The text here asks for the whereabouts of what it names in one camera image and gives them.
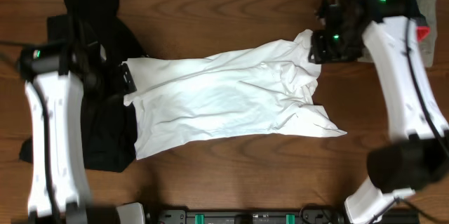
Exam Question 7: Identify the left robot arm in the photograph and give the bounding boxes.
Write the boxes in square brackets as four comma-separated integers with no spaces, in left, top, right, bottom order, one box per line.
[17,13,143,223]

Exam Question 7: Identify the folded olive grey garment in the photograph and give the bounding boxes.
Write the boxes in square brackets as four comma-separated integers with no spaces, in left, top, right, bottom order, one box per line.
[336,0,431,62]

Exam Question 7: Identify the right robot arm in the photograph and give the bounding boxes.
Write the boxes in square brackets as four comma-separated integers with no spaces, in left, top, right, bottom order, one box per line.
[309,0,448,223]

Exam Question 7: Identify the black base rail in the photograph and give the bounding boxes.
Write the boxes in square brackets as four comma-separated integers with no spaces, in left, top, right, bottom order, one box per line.
[145,209,421,224]

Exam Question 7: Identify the black garment with red trim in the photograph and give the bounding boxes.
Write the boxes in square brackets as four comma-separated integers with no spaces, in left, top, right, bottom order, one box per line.
[415,0,431,41]

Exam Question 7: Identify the white t-shirt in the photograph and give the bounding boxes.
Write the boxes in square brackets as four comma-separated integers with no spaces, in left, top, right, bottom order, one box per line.
[123,29,343,159]

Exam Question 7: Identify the black t-shirt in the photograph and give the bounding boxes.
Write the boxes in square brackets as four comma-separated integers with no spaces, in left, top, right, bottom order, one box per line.
[19,0,147,173]

